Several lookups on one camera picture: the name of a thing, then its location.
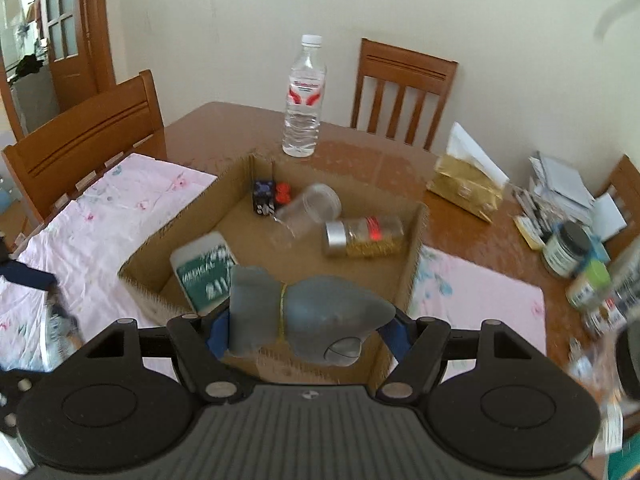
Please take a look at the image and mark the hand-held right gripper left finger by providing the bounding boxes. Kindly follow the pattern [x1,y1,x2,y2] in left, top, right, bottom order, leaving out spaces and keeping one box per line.
[85,310,246,403]

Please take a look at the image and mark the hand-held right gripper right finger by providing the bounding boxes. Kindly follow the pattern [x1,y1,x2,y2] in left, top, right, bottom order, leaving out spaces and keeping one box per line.
[375,307,546,402]

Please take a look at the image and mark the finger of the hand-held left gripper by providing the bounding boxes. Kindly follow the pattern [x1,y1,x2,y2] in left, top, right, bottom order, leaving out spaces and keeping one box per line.
[0,260,60,291]
[0,369,51,436]

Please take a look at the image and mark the printed tin can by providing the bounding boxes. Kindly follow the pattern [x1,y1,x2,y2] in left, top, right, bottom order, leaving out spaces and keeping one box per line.
[42,297,83,353]

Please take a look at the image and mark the white green-label bottle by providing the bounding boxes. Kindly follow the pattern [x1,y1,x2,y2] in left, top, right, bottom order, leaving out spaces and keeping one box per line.
[170,231,241,313]

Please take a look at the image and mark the grey toy figure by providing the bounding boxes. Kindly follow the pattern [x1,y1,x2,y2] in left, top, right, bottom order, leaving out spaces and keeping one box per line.
[227,265,396,367]

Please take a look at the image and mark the yellow capsule bottle silver cap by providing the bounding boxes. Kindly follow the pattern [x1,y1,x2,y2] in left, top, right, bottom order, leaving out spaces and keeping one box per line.
[322,216,405,260]

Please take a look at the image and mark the cardboard box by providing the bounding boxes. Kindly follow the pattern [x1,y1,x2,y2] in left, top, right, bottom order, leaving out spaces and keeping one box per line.
[118,152,431,396]

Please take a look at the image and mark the black cube toy red buttons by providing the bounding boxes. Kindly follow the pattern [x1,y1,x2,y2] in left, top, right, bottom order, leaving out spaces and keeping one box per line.
[250,179,293,217]

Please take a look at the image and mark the clear plastic jar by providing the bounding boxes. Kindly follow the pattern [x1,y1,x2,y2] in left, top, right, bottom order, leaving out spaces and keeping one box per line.
[272,183,342,241]

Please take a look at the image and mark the pink floral cloth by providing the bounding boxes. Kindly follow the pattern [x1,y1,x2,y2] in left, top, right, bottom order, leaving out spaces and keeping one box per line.
[0,152,547,376]

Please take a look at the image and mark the gold foil bag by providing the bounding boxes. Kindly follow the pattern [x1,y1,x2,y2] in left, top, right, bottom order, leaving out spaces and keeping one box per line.
[426,154,505,223]

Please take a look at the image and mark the yellow notepad with pens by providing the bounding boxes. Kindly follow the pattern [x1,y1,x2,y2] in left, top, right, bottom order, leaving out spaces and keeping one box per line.
[514,185,553,252]

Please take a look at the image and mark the glass jar black lid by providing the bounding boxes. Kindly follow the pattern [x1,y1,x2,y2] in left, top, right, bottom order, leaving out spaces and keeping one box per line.
[542,221,593,278]

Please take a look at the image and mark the green lid jar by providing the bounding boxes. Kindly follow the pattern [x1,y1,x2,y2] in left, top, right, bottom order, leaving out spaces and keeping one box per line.
[566,259,612,311]

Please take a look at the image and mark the white paper sheet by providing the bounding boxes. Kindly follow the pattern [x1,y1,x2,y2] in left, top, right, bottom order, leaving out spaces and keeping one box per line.
[447,122,510,183]

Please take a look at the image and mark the dark cloth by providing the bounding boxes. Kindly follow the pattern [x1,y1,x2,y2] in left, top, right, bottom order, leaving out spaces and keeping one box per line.
[12,54,48,83]

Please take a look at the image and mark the stack of papers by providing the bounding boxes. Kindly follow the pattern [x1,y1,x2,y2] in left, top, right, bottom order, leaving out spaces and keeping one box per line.
[530,152,596,211]

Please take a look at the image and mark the clear plastic water bottle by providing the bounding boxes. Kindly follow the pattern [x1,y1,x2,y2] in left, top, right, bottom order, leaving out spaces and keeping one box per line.
[281,34,328,157]

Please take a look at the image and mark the wooden door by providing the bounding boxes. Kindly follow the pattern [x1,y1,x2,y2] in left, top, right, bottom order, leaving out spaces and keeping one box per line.
[40,0,118,111]

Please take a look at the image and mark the white envelope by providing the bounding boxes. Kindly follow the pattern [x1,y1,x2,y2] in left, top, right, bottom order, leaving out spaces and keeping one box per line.
[592,192,628,243]

